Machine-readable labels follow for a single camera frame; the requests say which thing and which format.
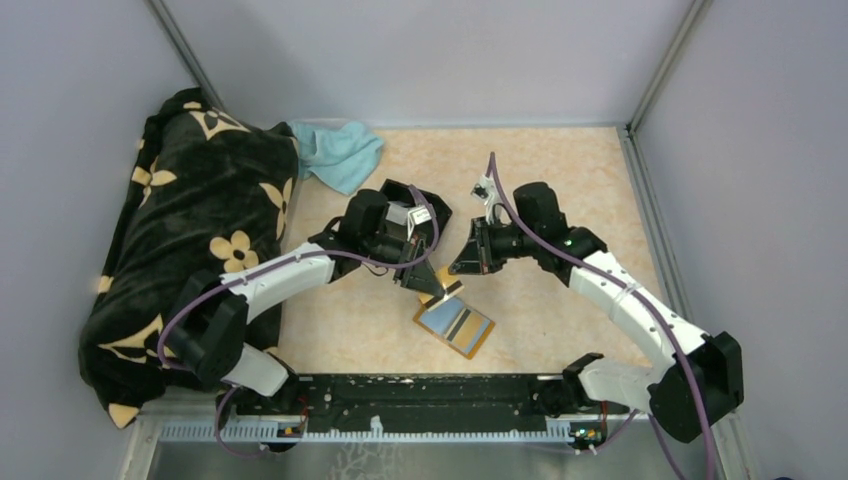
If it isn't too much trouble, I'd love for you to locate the gold credit card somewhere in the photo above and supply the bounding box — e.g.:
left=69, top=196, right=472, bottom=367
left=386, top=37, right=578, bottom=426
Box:
left=418, top=266, right=465, bottom=311

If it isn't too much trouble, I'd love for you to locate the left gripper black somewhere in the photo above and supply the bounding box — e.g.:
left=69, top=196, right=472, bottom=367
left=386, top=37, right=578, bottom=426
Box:
left=362, top=232, right=445, bottom=298

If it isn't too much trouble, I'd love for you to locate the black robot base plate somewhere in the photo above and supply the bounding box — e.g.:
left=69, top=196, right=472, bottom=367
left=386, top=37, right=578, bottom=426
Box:
left=221, top=372, right=631, bottom=439

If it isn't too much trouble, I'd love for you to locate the light blue cloth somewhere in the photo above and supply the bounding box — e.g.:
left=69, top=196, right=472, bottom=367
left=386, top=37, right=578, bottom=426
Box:
left=289, top=121, right=385, bottom=196

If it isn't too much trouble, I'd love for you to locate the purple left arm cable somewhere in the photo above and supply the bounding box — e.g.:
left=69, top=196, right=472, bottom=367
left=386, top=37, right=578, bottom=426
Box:
left=155, top=184, right=442, bottom=462

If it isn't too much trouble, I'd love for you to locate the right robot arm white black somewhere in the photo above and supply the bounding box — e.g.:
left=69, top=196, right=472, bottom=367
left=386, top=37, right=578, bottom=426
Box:
left=449, top=177, right=744, bottom=443

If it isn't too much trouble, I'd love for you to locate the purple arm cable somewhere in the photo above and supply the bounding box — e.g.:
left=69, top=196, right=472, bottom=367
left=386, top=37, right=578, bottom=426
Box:
left=486, top=152, right=720, bottom=480
left=155, top=184, right=442, bottom=462

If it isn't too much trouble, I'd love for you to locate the tan leather card holder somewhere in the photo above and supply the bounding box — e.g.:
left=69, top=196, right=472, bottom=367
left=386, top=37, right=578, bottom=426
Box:
left=413, top=296, right=496, bottom=360

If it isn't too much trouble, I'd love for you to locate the black card tray box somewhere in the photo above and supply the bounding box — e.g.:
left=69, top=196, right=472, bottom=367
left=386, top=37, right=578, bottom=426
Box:
left=379, top=179, right=453, bottom=248

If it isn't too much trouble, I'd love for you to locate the black floral blanket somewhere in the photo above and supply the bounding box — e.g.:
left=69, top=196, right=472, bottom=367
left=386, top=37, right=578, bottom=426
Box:
left=78, top=88, right=299, bottom=429

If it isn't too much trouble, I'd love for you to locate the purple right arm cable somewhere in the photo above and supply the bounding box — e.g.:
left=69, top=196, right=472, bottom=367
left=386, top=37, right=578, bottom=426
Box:
left=486, top=152, right=720, bottom=480

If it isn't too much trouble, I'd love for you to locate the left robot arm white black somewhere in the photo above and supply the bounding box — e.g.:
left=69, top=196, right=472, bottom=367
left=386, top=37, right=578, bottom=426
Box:
left=157, top=186, right=448, bottom=414

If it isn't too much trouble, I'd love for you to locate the aluminium frame rail front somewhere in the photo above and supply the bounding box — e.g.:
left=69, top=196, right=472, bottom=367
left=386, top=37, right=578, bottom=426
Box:
left=125, top=374, right=740, bottom=445

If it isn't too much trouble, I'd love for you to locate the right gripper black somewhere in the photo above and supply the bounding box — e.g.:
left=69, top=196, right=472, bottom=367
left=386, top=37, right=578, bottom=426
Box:
left=449, top=214, right=540, bottom=275

